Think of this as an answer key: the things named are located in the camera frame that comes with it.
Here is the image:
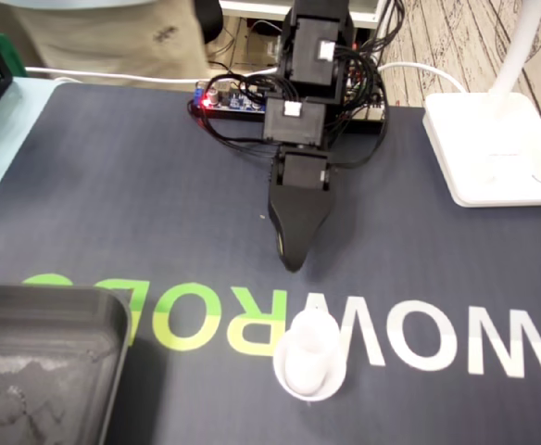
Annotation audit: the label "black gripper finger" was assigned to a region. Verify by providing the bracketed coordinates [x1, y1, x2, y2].
[268, 197, 296, 273]
[270, 187, 336, 274]

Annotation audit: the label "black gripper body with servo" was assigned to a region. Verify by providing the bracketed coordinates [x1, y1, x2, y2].
[269, 149, 335, 194]

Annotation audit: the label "blue voltage converter board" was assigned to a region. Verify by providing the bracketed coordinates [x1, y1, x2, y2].
[189, 79, 268, 122]

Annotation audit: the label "short white plastic cup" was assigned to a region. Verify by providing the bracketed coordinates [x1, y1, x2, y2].
[273, 324, 348, 402]

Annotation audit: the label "dark grey WOWROBO mat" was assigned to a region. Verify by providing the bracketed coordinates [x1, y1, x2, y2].
[0, 82, 541, 445]

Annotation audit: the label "standing person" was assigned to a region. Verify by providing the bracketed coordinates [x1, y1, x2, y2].
[0, 0, 225, 87]

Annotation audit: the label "black plastic tray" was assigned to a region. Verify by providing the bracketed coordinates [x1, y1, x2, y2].
[0, 282, 132, 445]

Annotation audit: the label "dark green box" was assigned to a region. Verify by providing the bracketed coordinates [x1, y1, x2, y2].
[0, 32, 27, 79]

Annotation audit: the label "thin black gripper servo cable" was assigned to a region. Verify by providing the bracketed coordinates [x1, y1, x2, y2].
[330, 106, 390, 171]

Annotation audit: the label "black converter board wires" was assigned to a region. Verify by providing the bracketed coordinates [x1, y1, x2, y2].
[189, 99, 277, 158]

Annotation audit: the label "looped black wrist cable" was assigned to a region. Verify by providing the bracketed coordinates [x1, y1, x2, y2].
[245, 73, 296, 107]

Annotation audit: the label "black arm wire bundle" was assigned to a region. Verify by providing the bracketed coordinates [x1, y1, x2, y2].
[334, 0, 407, 127]

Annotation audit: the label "white power cable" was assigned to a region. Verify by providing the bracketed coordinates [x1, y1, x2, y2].
[23, 61, 470, 96]

